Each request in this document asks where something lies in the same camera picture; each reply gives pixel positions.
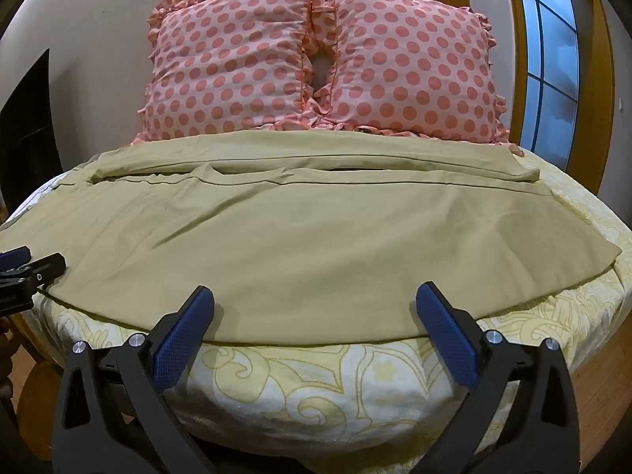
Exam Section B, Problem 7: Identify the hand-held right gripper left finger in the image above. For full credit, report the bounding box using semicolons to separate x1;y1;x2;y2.
49;285;216;474

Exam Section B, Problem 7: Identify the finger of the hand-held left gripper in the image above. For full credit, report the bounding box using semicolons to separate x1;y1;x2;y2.
0;253;67;302
0;246;32;273

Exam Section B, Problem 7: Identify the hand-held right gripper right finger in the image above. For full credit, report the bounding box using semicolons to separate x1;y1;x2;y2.
408;281;581;474

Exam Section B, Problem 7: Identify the olive green bed sheet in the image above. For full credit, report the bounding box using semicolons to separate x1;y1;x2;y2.
30;129;623;347

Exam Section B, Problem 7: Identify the bed with floral mattress cover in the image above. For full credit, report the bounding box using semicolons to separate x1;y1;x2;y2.
0;150;632;460

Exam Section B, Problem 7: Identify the pink polka dot pillow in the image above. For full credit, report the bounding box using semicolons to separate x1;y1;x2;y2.
131;0;322;146
308;0;512;145

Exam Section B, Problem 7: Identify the dark wall cabinet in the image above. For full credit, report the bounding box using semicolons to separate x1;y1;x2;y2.
0;48;62;218

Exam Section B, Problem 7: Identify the wooden bed frame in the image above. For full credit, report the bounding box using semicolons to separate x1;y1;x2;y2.
484;326;632;474

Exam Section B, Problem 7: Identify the window with yellow frame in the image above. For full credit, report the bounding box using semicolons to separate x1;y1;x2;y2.
504;0;615;198

